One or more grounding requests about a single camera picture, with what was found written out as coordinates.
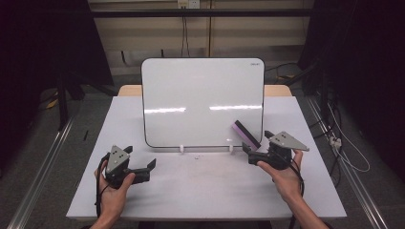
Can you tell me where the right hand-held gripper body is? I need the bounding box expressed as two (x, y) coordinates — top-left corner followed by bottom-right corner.
(267, 131), (310, 171)

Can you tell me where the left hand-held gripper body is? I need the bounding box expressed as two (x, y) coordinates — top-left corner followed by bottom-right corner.
(101, 144), (135, 190)

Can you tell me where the purple and black whiteboard eraser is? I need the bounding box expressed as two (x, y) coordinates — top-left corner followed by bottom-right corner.
(231, 119), (263, 152)

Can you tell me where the white whiteboard with black rim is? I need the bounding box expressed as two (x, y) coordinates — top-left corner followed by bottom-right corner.
(140, 56), (266, 150)

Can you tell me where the person's right hand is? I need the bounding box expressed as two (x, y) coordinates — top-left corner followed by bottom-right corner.
(256, 149), (305, 205)

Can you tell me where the person's left hand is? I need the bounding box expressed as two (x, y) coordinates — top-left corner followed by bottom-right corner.
(94, 169), (137, 221)

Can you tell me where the wooden table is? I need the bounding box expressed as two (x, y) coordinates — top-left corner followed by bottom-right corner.
(117, 83), (293, 98)

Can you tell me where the black metal stand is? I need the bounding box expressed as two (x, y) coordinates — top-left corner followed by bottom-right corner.
(54, 71), (85, 132)
(285, 59), (332, 123)

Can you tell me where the black horizontal metal bar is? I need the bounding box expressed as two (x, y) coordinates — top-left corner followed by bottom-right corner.
(90, 8), (315, 19)

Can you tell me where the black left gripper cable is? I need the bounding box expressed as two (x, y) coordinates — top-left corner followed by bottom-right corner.
(95, 153), (112, 219)

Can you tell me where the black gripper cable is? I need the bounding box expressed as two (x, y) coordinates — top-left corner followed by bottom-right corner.
(95, 153), (112, 219)
(288, 157), (306, 229)

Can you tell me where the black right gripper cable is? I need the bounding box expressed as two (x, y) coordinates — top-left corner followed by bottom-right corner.
(288, 157), (306, 229)

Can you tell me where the white floor cable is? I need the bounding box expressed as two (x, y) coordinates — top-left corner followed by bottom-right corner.
(327, 104), (373, 174)

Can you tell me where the aluminium floor rail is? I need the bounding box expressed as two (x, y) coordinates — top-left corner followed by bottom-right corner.
(306, 95), (390, 229)
(6, 116), (76, 229)

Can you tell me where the thin black hanging cable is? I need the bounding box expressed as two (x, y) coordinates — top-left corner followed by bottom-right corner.
(184, 8), (191, 58)
(181, 8), (185, 58)

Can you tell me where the white wall socket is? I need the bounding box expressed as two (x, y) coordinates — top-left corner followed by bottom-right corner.
(177, 0), (202, 10)

